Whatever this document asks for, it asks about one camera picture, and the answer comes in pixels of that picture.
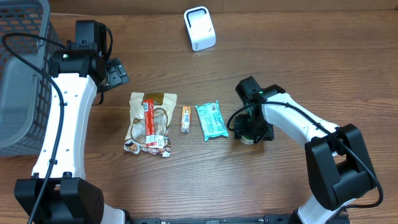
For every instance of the white brown snack wrapper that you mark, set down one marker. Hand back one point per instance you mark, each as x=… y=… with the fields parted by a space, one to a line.
x=135 y=140

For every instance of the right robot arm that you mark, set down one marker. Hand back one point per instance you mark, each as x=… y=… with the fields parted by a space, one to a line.
x=339 y=167

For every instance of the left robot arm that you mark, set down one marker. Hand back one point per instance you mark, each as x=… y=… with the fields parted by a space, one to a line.
x=57 y=191

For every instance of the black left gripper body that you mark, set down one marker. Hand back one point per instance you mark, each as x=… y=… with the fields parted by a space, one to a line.
x=117 y=73

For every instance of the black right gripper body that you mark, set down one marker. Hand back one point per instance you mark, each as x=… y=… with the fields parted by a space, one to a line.
x=249 y=127

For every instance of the grey plastic mesh basket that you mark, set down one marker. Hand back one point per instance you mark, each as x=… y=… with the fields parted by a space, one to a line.
x=25 y=94

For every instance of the white barcode scanner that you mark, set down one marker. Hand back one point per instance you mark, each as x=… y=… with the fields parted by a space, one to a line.
x=200 y=28

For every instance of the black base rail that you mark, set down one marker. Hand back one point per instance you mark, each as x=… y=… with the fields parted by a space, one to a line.
x=211 y=221

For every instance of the teal wipes packet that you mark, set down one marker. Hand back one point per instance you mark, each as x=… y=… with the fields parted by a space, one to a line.
x=211 y=120

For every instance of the orange snack packet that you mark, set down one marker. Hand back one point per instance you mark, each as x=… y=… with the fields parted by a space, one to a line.
x=186 y=117

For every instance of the green lid glass jar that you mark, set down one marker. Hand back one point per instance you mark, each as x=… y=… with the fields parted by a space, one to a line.
x=247 y=140

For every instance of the red white snack bar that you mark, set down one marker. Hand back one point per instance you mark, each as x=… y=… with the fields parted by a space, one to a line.
x=148 y=106

